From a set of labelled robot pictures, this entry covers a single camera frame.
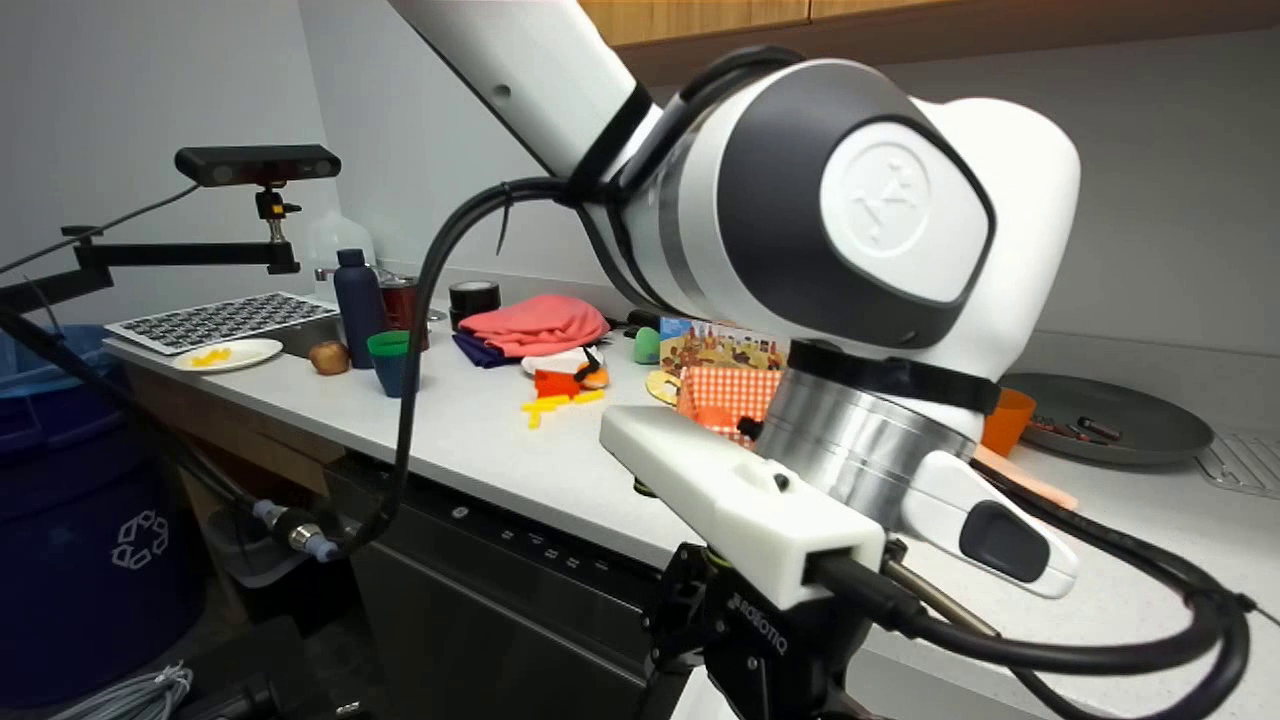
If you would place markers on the yellow round toy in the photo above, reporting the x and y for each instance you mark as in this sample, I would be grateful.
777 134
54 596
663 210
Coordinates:
663 387

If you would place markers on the red can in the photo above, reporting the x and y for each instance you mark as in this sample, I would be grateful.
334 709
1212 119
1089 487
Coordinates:
392 305

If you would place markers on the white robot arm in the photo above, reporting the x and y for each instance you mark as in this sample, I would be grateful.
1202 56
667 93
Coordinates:
746 203

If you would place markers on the black cup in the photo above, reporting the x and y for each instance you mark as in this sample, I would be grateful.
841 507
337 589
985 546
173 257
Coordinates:
475 305

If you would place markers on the blue recycling bin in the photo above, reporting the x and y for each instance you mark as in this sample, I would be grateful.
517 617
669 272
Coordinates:
80 532

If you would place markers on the peach plastic spatula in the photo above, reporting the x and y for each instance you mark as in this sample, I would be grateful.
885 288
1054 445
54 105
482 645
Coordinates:
1035 483

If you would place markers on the orange cup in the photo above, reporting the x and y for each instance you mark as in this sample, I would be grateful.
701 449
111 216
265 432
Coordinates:
1005 427

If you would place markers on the wooden upper cabinet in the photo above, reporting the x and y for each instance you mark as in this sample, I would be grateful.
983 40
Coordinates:
934 26

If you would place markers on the black stereo camera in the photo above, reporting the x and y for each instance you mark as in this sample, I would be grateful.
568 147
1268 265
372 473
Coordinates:
254 167

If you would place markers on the orange toy fruit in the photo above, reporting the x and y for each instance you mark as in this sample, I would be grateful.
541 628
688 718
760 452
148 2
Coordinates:
592 379

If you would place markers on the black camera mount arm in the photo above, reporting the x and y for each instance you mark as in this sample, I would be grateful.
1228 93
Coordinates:
173 250

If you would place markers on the yellow toy fry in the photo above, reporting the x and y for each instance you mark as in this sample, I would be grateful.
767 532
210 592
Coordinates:
556 408

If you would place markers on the dark grey plate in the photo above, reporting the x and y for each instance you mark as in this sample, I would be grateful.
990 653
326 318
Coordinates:
1133 423

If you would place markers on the black dishwasher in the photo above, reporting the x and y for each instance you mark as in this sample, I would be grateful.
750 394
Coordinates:
492 626

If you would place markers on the red toy fries container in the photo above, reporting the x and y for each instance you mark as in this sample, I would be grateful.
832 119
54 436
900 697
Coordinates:
553 387

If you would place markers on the white bowl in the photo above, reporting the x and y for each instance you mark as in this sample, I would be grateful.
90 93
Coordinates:
549 363

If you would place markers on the pink cloth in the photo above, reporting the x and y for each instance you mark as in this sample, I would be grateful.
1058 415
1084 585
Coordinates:
534 324

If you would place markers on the yellow toy food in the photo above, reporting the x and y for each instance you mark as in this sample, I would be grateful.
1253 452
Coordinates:
210 358

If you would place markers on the dark blue bottle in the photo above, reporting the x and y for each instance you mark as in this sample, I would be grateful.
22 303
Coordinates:
359 315

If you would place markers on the white plate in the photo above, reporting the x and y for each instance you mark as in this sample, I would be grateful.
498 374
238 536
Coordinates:
263 352

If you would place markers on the blue toy set box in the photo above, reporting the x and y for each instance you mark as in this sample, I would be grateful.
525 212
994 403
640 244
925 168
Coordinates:
721 345

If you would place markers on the blue cup with green rim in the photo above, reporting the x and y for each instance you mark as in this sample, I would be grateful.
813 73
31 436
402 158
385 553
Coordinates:
392 367

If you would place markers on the dark blue cloth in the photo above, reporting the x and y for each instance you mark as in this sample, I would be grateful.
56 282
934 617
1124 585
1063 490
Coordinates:
477 351

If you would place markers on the grey dish rack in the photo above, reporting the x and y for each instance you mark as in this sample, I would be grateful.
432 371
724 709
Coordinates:
220 320

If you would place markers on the brown ball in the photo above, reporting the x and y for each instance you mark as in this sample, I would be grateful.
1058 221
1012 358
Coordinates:
328 358

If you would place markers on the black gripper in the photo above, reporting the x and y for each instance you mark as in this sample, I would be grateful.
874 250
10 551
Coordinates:
775 667

